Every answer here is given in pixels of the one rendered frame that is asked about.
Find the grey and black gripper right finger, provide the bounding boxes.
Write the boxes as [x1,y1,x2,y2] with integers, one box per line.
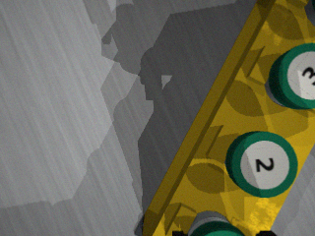
[256,230,277,236]

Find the grey threaded tube neck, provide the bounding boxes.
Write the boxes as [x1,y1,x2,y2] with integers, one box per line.
[188,217,227,236]

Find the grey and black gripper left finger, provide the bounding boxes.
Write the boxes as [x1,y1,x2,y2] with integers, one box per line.
[172,231,188,236]

